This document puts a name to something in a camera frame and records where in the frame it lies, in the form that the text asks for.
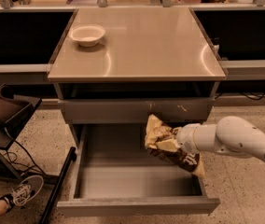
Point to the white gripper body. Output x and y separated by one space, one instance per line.
186 138

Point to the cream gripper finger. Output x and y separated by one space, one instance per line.
169 145

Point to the brown chip bag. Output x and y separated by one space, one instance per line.
157 130

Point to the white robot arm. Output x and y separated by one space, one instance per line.
232 136

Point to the closed upper drawer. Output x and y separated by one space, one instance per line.
106 111

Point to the open middle drawer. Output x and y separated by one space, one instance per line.
115 176

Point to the grey drawer cabinet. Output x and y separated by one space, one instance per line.
146 53

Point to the black pole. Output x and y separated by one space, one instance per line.
71 156

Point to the white paper bowl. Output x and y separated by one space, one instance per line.
87 35

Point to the grey sneaker with laces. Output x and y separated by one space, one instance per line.
24 192

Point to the dark angled stand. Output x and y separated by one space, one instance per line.
15 111

